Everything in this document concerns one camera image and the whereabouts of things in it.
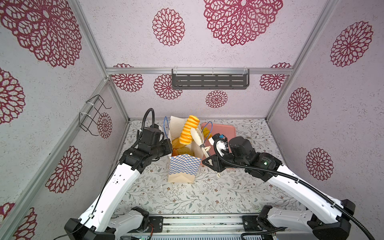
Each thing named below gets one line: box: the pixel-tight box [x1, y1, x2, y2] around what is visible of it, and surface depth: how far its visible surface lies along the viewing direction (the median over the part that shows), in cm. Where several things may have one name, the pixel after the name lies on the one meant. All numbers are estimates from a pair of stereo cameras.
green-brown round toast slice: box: [176, 147, 195, 157], surface depth 96 cm
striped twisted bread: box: [179, 115, 200, 145], surface depth 69 cm
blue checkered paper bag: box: [168, 116, 202, 183], surface depth 78 cm
